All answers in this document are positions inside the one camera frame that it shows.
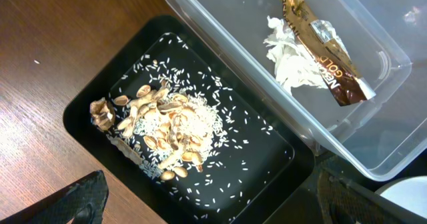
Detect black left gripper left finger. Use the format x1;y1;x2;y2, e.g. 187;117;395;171
1;170;109;224

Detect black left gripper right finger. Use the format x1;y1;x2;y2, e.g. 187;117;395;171
317;169;426;223

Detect peanut shells and rice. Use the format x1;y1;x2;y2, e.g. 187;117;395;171
89;33;291;218

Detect gold coffee sachet wrapper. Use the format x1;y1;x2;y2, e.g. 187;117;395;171
280;0;376;106

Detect white tissue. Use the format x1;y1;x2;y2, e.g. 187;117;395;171
262;15;351;97

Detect clear plastic waste bin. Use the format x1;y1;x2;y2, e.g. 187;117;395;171
166;0;426;181

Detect round black serving tray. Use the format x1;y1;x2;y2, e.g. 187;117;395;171
266;151;426;223

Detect light grey round plate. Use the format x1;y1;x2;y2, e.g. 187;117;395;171
375;176;427;218

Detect black rectangular tray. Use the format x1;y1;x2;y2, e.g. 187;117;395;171
63;16;314;223

